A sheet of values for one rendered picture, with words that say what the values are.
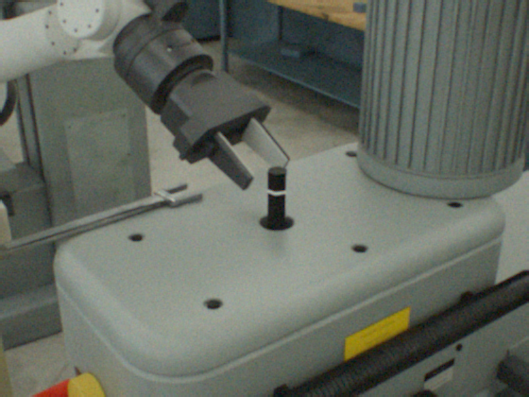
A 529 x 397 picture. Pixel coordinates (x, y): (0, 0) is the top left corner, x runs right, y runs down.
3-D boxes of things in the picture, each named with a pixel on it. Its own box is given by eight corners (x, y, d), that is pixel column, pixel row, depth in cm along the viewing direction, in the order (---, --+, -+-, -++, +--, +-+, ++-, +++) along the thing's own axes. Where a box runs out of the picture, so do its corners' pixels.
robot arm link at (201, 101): (250, 147, 88) (186, 80, 91) (283, 88, 81) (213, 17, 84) (172, 184, 79) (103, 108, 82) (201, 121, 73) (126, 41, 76)
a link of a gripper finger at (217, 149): (246, 192, 78) (208, 151, 80) (258, 172, 76) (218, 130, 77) (235, 198, 77) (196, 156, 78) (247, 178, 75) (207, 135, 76)
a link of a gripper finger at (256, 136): (288, 157, 79) (250, 117, 81) (277, 176, 81) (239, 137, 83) (298, 152, 80) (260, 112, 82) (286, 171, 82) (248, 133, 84)
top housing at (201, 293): (166, 509, 67) (154, 368, 59) (51, 355, 85) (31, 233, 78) (504, 319, 91) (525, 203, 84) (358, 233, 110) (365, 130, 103)
